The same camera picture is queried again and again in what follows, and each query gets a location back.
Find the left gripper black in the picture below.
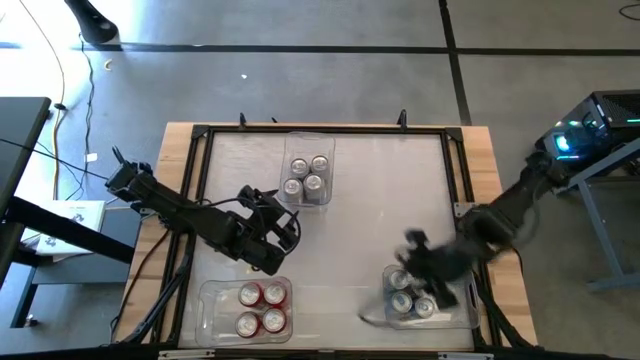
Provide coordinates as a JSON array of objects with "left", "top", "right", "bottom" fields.
[{"left": 234, "top": 183, "right": 303, "bottom": 276}]

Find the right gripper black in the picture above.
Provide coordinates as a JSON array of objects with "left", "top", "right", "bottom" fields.
[{"left": 396, "top": 227, "right": 476, "bottom": 311}]

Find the white blue Spindrift can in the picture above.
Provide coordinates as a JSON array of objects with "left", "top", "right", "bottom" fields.
[
  {"left": 281, "top": 176, "right": 305, "bottom": 200},
  {"left": 302, "top": 172, "right": 326, "bottom": 196},
  {"left": 309, "top": 153, "right": 331, "bottom": 175},
  {"left": 288, "top": 156, "right": 311, "bottom": 178}
]

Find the clear plastic bin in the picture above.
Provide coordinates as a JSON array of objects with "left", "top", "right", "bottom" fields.
[
  {"left": 382, "top": 263, "right": 482, "bottom": 331},
  {"left": 276, "top": 131, "right": 337, "bottom": 207},
  {"left": 194, "top": 276, "right": 295, "bottom": 347}
]

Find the blue grey metal stand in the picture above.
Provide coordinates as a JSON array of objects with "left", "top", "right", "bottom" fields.
[{"left": 562, "top": 137, "right": 640, "bottom": 294}]

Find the white printed box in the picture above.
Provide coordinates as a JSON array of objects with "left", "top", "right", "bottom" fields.
[{"left": 19, "top": 199, "right": 107, "bottom": 257}]

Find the computer case with lights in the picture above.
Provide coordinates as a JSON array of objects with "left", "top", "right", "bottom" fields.
[{"left": 534, "top": 89, "right": 640, "bottom": 166}]

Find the black standing desk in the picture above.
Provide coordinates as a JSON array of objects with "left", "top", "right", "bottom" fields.
[{"left": 0, "top": 96, "right": 137, "bottom": 329}]

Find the black stand leg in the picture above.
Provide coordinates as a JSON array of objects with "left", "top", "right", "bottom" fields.
[{"left": 63, "top": 0, "right": 121, "bottom": 45}]

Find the black metal rig frame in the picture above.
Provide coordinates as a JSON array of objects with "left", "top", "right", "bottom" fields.
[{"left": 112, "top": 122, "right": 539, "bottom": 360}]

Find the black floor cable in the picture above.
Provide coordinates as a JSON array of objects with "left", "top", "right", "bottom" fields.
[{"left": 78, "top": 33, "right": 97, "bottom": 176}]

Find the yellow floor cable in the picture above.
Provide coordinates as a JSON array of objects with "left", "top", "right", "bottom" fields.
[{"left": 17, "top": 0, "right": 67, "bottom": 201}]

